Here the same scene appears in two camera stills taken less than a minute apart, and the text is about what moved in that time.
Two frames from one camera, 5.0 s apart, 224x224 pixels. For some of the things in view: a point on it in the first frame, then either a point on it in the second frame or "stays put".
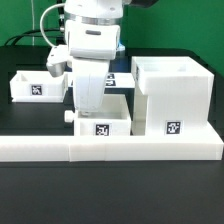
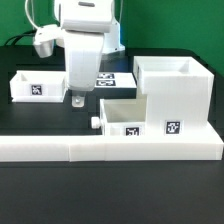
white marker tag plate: [120, 80] stays put
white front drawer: [113, 118] -> [124, 116]
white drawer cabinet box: [171, 96] stays put
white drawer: [38, 86] stays put
